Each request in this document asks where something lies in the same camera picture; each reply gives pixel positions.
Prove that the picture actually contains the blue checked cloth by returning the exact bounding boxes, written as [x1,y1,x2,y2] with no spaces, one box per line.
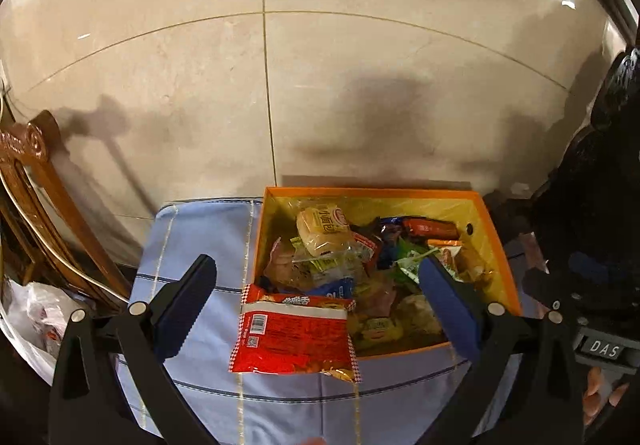
[116,198,546,445]

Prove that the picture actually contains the person's right hand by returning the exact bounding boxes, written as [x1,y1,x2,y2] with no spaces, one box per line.
[582,367,628,428]

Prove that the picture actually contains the orange cardboard box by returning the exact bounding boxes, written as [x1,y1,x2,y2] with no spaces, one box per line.
[248,186,523,362]

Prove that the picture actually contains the pile of snack packets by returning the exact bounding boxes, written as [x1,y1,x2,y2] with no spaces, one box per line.
[260,198,493,356]

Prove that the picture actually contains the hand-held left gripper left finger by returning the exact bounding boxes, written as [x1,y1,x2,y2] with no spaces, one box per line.
[47,253,221,445]

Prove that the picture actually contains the wooden chair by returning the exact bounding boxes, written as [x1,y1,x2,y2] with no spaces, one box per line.
[0,110,133,313]

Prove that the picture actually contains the red checkered-edge snack packet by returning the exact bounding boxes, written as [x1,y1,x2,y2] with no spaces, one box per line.
[228,283,362,383]

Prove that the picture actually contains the white plastic bag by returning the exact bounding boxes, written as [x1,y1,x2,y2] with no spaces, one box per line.
[0,275,88,386]

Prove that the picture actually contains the black carved cabinet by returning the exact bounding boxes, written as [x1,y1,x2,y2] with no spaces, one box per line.
[530,45,640,276]

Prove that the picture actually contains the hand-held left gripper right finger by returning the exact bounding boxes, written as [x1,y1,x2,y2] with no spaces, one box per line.
[419,255,586,445]

